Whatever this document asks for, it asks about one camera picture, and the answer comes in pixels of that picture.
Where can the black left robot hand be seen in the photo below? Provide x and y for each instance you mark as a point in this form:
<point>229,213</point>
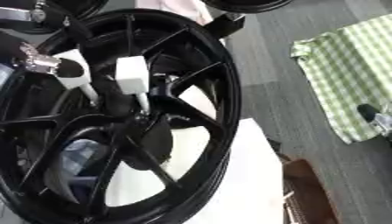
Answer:
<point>70,68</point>

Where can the black spoked wheel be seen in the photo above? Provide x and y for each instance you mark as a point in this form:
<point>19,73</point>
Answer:
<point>204,73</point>

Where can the black round wheel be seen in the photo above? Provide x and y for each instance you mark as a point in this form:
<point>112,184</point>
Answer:
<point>245,5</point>

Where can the black metal bracket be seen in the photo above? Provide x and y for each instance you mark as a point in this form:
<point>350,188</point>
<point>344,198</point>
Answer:
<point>224,24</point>

